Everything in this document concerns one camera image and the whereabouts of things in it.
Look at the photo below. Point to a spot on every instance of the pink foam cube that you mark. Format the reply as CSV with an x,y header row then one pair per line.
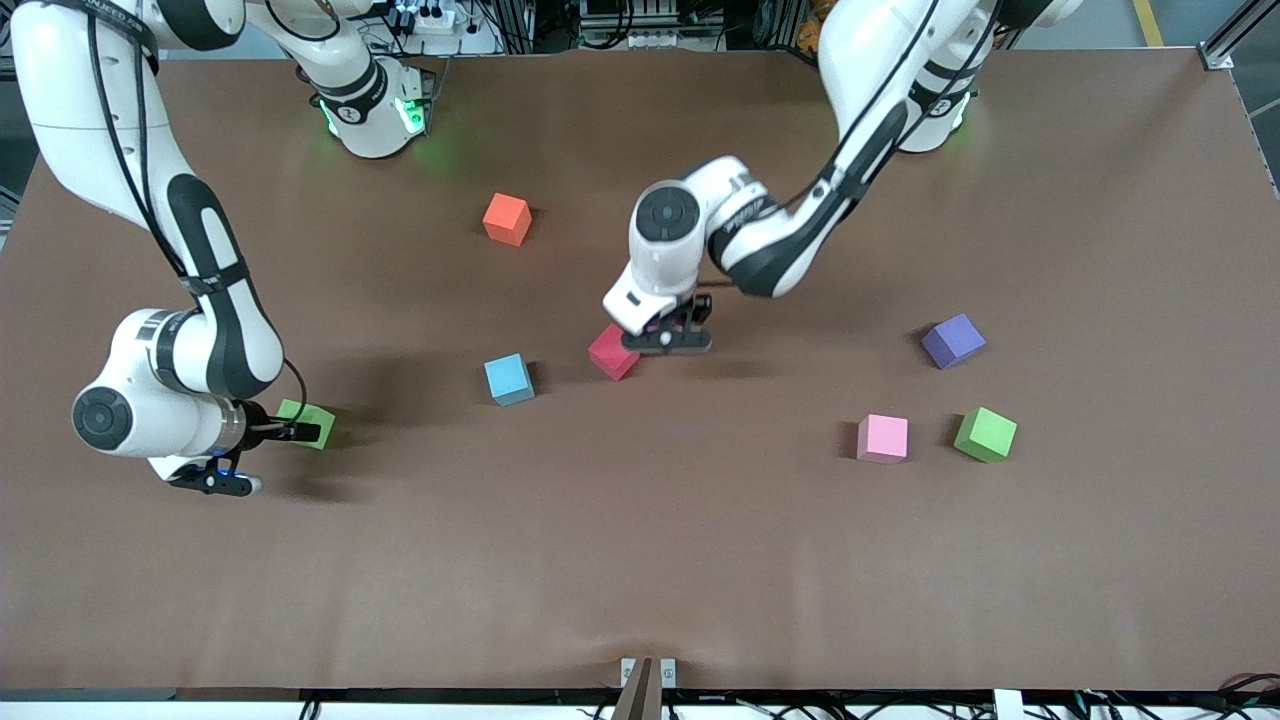
x,y
883,437

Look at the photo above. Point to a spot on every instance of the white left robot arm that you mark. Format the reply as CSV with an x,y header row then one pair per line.
x,y
870,80

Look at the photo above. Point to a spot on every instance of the light blue foam cube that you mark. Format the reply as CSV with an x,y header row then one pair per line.
x,y
508,377

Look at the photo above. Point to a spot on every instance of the orange foam cube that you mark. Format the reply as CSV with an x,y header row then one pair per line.
x,y
505,218

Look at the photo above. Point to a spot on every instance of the background metal equipment rack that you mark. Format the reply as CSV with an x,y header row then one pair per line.
x,y
650,20

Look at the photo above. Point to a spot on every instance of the aluminium frame profile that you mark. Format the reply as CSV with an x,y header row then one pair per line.
x,y
1225,45

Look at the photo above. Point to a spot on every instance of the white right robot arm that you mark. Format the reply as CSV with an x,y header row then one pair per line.
x,y
90,120

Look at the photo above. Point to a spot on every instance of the large table cover sheet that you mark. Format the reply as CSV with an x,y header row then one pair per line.
x,y
640,520

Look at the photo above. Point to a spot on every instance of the red foam cube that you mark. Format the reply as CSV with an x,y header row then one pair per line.
x,y
608,355

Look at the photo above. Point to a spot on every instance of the green foam cube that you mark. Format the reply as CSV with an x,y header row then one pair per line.
x,y
300,410
985,432

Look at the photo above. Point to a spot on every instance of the table edge camera bracket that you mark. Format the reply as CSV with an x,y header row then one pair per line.
x,y
648,690

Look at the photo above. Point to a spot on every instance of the white power strip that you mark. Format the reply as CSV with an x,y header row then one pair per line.
x,y
430,17

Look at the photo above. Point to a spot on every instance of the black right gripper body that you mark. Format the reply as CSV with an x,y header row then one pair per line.
x,y
262,424

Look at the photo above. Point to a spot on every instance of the bag of orange objects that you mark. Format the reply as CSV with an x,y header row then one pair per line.
x,y
812,35

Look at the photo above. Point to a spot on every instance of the purple foam cube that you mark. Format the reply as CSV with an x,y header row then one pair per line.
x,y
952,338

